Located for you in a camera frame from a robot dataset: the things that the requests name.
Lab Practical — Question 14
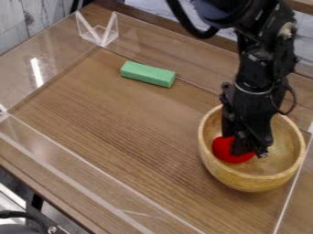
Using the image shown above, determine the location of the red plush fruit green leaf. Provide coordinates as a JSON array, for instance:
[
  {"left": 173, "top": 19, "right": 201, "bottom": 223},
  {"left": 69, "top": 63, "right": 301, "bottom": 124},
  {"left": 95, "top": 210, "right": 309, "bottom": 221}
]
[{"left": 212, "top": 136, "right": 254, "bottom": 164}]

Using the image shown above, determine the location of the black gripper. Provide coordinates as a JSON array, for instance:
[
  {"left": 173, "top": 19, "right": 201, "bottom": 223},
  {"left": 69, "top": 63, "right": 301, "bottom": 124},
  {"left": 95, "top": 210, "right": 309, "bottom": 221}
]
[{"left": 221, "top": 82, "right": 287, "bottom": 157}]

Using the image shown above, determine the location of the light wooden bowl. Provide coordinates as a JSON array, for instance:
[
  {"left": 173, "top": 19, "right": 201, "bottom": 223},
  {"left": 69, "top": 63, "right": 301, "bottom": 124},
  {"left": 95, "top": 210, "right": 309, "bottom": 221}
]
[{"left": 198, "top": 105, "right": 307, "bottom": 193}]

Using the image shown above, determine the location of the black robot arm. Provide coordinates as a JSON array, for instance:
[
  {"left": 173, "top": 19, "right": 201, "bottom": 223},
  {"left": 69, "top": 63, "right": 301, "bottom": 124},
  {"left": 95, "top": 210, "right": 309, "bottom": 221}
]
[{"left": 196, "top": 0, "right": 297, "bottom": 158}]

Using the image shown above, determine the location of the black cable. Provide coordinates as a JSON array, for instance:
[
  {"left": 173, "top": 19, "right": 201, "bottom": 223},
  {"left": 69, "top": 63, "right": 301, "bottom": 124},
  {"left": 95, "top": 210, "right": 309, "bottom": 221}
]
[{"left": 164, "top": 0, "right": 224, "bottom": 40}]

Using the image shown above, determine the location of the clear acrylic corner bracket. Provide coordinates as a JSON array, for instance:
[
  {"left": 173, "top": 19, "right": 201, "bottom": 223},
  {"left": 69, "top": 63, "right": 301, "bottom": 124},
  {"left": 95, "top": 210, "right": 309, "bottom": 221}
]
[{"left": 75, "top": 12, "right": 119, "bottom": 48}]

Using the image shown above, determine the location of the clear acrylic tray wall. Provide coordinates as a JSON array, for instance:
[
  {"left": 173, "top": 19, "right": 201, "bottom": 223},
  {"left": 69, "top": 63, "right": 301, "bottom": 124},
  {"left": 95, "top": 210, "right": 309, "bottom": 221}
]
[{"left": 0, "top": 105, "right": 206, "bottom": 234}]

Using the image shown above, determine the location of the green rectangular block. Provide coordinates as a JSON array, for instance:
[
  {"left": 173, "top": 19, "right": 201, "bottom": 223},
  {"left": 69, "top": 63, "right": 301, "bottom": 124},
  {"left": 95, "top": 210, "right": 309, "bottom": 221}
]
[{"left": 121, "top": 61, "right": 177, "bottom": 88}]

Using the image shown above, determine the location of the black table leg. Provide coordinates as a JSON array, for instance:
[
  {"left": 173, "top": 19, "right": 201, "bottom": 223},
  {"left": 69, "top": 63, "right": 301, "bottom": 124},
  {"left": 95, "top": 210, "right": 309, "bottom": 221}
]
[{"left": 31, "top": 194, "right": 44, "bottom": 211}]

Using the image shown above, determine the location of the black device bottom left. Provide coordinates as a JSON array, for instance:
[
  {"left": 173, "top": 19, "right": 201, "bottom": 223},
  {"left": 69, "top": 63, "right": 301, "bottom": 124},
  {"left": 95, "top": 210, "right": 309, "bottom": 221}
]
[{"left": 0, "top": 208, "right": 71, "bottom": 234}]

